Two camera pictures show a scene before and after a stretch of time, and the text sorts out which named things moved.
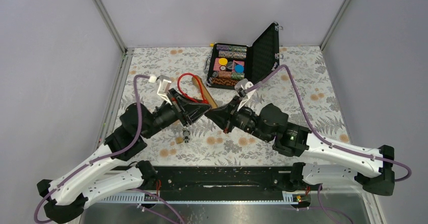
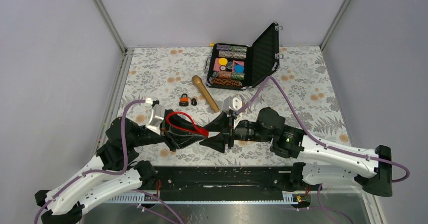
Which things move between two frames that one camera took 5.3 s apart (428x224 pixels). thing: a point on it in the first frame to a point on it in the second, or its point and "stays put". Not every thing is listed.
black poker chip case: (227, 64) stays put
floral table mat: (301, 87) stays put
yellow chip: (222, 61) stays put
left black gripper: (194, 110) to (181, 142)
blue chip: (238, 68) stays put
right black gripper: (224, 117) to (225, 125)
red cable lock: (204, 100) to (201, 131)
